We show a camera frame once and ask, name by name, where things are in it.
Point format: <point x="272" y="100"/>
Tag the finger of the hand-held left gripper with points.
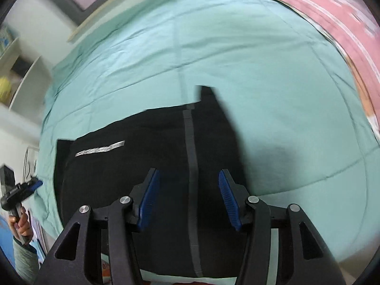
<point x="35" y="184"/>

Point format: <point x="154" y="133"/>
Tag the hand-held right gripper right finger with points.
<point x="228" y="199"/>

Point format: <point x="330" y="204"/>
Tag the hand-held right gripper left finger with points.
<point x="148" y="199"/>

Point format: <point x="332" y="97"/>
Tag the black pants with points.
<point x="133" y="160"/>

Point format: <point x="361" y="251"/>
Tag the person's left forearm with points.
<point x="25" y="264"/>

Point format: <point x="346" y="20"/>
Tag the person's left hand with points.
<point x="23" y="228"/>

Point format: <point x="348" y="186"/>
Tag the yellow soft item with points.
<point x="4" y="90"/>

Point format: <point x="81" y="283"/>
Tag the white shelf unit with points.
<point x="29" y="77"/>

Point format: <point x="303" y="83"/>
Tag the colourful box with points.
<point x="5" y="40"/>

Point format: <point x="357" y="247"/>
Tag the teal quilt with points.
<point x="237" y="50"/>

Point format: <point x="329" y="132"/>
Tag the cream wooden ledge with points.
<point x="89" y="29"/>

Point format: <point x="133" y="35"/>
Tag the pink printed cloth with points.
<point x="341" y="20"/>

